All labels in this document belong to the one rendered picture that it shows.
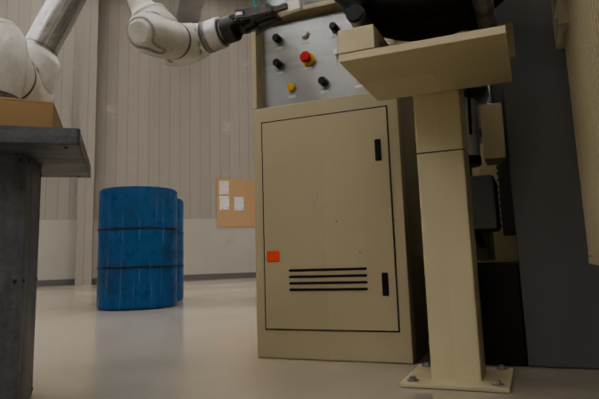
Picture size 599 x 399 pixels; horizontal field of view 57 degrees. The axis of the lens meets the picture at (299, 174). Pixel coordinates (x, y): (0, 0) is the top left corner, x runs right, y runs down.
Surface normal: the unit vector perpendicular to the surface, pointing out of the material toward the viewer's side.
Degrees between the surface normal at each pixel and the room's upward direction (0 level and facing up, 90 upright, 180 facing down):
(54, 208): 90
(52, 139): 90
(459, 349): 90
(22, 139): 90
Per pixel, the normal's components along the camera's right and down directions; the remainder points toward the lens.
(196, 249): 0.30, -0.16
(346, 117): -0.39, -0.13
